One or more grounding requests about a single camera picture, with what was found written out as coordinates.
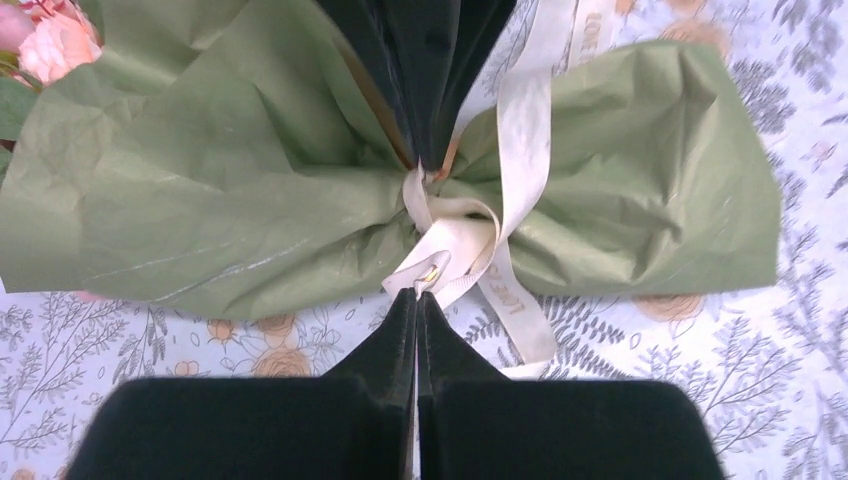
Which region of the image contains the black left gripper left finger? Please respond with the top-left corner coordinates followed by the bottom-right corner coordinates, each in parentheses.
top-left (66, 289), bottom-right (417, 479)

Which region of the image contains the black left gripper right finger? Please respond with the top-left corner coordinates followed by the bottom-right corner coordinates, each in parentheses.
top-left (417, 293), bottom-right (723, 479)

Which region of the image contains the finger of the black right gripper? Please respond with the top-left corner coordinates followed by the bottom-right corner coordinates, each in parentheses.
top-left (317, 1), bottom-right (431, 169)
top-left (423, 0), bottom-right (516, 171)

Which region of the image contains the cream ribbon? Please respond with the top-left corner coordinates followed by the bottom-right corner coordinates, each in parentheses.
top-left (382, 1), bottom-right (585, 379)

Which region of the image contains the olive green wrapping paper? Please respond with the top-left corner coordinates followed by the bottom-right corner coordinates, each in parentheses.
top-left (1, 1), bottom-right (781, 320)

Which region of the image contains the pink fake flower bunch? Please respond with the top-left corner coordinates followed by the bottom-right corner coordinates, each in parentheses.
top-left (1, 1), bottom-right (102, 173)

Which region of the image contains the orange wrapping paper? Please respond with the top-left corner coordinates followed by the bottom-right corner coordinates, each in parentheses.
top-left (351, 34), bottom-right (451, 175)

